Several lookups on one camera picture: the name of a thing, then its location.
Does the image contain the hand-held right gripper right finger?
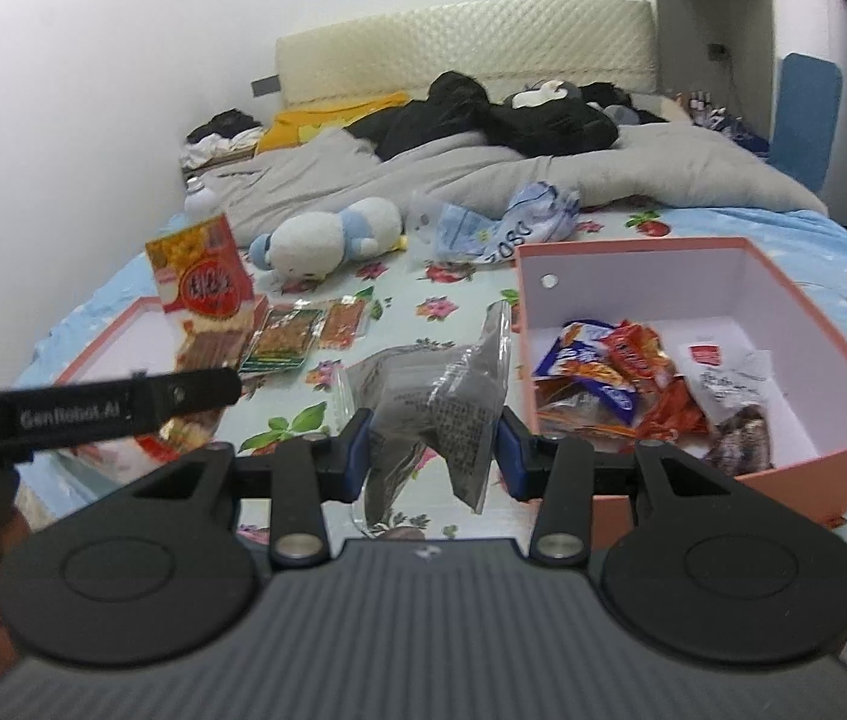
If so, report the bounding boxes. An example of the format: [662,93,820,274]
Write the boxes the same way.
[494,405,750,563]

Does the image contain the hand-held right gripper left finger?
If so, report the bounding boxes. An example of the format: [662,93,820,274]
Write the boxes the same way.
[127,406,376,567]

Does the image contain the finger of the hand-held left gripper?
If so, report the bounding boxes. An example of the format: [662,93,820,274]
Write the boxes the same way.
[143,367,243,430]

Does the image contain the shallow pink box lid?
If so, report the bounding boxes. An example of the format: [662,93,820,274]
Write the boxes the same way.
[26,294,272,395]

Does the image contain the clear grey snack packet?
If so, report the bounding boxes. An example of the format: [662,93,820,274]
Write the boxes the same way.
[334,300,515,533]

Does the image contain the large yellow and red snack packet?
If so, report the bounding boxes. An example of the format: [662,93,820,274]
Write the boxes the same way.
[140,214,258,466]

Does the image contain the blue snack packet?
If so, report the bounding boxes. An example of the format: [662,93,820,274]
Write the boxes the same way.
[532,320,638,425]

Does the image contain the red snack wrapper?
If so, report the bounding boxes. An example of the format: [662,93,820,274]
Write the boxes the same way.
[633,375,713,440]

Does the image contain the red and orange snack packet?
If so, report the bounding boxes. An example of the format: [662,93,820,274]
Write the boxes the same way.
[607,320,683,391]

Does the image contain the white packet with red label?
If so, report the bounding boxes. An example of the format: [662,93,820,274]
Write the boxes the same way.
[674,341,785,421]

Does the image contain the dark triangular snack packet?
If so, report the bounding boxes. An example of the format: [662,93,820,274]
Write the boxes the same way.
[704,405,773,475]

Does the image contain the deep pink cardboard box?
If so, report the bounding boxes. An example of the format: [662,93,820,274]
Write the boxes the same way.
[515,238,847,548]

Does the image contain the small green snack packet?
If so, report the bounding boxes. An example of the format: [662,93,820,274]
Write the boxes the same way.
[238,302,327,376]

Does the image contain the small orange flat snack packet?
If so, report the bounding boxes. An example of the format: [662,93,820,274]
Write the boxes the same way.
[316,296,368,350]

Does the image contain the floral bed sheet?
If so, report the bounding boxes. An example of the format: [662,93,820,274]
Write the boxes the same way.
[14,202,847,541]

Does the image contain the white and blue plush toy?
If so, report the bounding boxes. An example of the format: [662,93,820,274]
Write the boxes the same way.
[247,197,410,286]

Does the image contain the clear bag with blue contents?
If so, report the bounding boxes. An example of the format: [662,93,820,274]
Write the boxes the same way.
[409,191,503,263]

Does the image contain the crumpled blue and white bag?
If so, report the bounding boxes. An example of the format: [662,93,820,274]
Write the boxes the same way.
[479,181,582,267]

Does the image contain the pile of folded clothes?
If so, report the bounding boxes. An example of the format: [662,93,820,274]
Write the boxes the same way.
[179,109,267,166]

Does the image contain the yellow cloth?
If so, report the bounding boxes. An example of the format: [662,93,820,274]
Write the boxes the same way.
[254,91,411,155]

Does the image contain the grey duvet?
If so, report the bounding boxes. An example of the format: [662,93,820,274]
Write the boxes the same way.
[206,120,830,241]

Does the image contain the black jacket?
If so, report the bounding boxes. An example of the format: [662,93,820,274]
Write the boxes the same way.
[344,71,620,162]

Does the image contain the row of small bottles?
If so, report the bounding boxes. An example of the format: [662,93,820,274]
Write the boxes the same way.
[674,88,740,128]

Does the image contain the cream padded headboard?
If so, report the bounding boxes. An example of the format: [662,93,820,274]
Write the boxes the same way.
[275,0,657,110]

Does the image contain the blue padded board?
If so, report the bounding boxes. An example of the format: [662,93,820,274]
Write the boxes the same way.
[768,52,845,192]

